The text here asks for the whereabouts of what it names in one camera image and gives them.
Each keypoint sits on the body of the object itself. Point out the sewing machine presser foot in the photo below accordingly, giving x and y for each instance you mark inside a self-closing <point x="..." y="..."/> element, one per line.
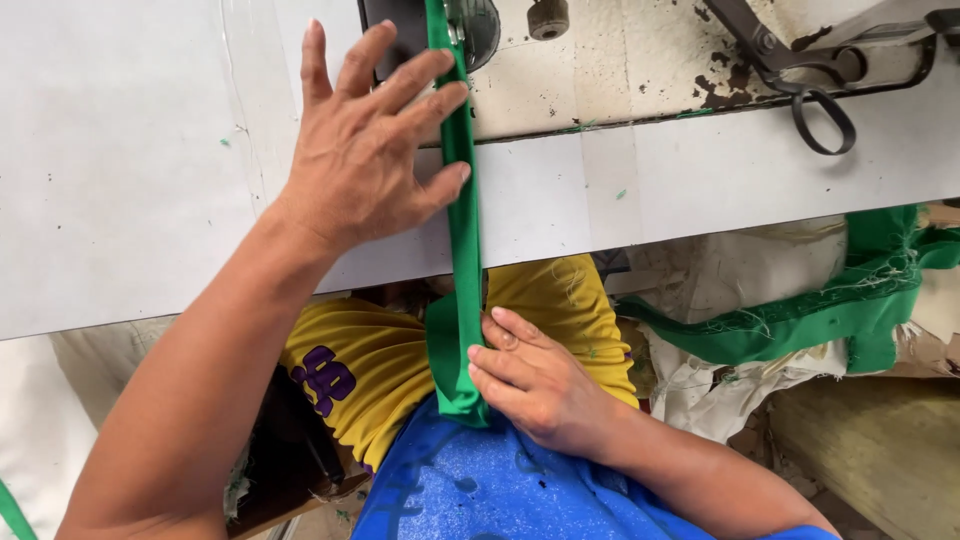
<point x="472" y="26"/>

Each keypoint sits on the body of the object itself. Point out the heap of white cloth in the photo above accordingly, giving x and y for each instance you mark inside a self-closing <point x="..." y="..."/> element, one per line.
<point x="735" y="337"/>

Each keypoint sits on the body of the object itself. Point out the person's right hand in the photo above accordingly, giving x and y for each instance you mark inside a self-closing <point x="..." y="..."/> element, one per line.
<point x="536" y="382"/>

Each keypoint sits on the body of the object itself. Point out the white fabric sack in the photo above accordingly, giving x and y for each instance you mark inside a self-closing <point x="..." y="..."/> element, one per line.
<point x="52" y="420"/>

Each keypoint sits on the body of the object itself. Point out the beige woven sack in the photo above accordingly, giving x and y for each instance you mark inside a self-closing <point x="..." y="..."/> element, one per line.
<point x="877" y="450"/>

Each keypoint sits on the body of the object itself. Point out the black needle plate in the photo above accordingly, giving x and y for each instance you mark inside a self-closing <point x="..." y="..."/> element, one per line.
<point x="394" y="30"/>

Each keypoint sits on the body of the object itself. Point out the person's left hand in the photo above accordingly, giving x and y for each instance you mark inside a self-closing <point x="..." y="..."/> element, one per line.
<point x="352" y="172"/>

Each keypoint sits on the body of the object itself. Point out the round metal knob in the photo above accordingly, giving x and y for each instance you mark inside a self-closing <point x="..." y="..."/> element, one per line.
<point x="547" y="19"/>

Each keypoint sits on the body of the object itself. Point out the dark wooden stool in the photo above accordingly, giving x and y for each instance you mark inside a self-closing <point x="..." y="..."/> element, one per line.
<point x="292" y="457"/>

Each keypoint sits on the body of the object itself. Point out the heap of green fabric scraps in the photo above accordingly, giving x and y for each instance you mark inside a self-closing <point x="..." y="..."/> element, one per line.
<point x="840" y="300"/>

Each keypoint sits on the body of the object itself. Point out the black metal scissors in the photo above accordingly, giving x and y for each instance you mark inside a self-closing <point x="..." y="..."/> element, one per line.
<point x="810" y="67"/>

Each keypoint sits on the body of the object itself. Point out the green fabric strip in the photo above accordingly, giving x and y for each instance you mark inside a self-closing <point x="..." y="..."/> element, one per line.
<point x="459" y="225"/>

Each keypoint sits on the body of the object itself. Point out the worn white sewing machine bed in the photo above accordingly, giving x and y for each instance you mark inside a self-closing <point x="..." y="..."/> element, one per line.
<point x="637" y="67"/>

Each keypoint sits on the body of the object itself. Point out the yellow shorts with purple print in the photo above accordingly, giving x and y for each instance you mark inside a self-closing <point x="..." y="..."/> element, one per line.
<point x="375" y="360"/>

